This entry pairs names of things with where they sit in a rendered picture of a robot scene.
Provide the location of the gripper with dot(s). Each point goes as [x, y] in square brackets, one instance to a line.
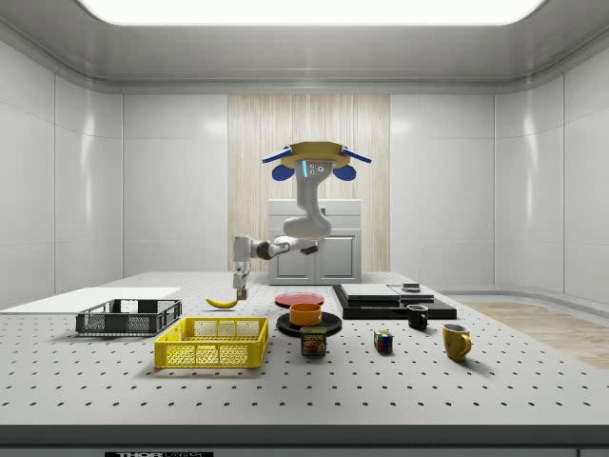
[240, 278]

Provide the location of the banana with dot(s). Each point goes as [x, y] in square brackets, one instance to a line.
[221, 304]

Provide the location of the yellow bowl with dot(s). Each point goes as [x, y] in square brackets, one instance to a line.
[305, 315]

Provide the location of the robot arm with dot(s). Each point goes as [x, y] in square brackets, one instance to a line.
[309, 200]

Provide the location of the red plate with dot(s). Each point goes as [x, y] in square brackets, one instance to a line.
[295, 298]

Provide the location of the yellow basket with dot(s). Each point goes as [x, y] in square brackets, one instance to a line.
[209, 354]

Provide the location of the flat-sided can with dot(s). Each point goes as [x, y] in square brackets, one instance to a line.
[313, 342]

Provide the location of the black plate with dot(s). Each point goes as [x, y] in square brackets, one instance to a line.
[333, 323]

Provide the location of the white cabinet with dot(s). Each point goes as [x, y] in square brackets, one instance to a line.
[342, 257]

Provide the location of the dark grey basket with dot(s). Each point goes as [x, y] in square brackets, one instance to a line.
[119, 323]

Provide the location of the drone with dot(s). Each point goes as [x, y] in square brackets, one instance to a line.
[314, 150]

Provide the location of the puzzle cube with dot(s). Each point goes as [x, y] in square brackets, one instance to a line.
[383, 342]

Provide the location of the black mug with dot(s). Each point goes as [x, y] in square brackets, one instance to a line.
[417, 318]

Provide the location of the white board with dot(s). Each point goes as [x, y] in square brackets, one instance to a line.
[57, 300]

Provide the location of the yellow mug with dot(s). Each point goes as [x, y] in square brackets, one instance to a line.
[454, 345]

